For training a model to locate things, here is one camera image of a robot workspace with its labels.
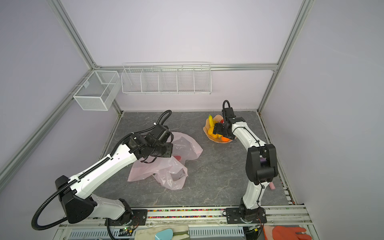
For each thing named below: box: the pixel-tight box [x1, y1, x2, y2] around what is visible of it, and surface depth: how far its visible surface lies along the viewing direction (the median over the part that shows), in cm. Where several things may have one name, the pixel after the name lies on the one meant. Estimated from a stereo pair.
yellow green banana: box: [208, 114, 215, 128], surface depth 107 cm
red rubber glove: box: [272, 226, 313, 240], surface depth 71 cm
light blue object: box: [155, 228, 174, 240], surface depth 69 cm
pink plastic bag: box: [127, 132, 204, 190], surface depth 77 cm
